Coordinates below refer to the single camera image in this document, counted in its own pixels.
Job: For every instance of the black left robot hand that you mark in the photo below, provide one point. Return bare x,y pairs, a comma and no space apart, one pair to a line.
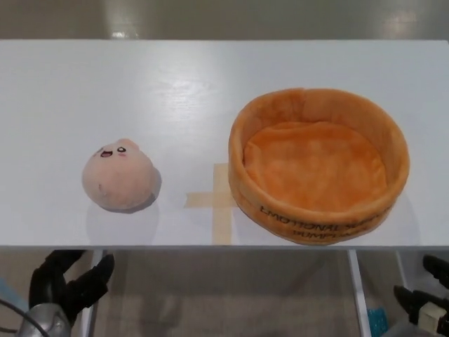
52,281

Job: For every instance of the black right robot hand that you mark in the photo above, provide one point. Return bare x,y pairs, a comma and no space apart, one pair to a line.
412,302

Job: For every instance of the pink round plush toy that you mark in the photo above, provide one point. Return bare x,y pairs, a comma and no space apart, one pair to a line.
119,179

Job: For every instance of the orange plush round plate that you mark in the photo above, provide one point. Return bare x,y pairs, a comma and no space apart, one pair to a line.
315,168

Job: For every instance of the white table leg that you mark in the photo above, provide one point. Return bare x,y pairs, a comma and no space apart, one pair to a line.
93,316
359,298
402,270

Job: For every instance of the teal patterned object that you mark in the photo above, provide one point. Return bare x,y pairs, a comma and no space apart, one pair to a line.
377,319

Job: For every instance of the beige masking tape strip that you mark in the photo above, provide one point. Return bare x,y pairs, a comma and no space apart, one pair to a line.
221,224
207,199

